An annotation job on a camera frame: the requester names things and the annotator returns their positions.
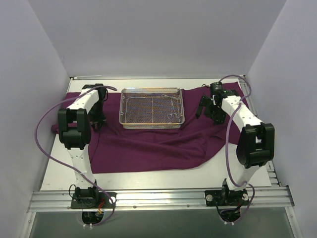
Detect purple surgical drape cloth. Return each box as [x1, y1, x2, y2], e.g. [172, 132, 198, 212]
[51, 80, 242, 174]

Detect wire mesh instrument tray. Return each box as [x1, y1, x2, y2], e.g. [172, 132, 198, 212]
[119, 87, 185, 129]

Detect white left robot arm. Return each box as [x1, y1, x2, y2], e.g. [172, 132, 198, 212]
[57, 84, 107, 208]

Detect steel surgical scissors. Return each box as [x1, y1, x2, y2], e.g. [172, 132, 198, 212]
[167, 99, 177, 119]

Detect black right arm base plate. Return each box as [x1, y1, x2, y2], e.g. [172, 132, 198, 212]
[204, 190, 249, 207]

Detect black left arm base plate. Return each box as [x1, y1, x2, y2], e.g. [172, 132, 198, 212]
[70, 190, 116, 209]

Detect steel surgical forceps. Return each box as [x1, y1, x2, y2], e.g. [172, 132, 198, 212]
[161, 94, 181, 122]

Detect aluminium front frame rail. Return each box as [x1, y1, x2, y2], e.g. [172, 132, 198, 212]
[27, 187, 294, 212]

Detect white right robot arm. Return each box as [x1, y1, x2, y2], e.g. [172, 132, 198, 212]
[195, 81, 275, 205]

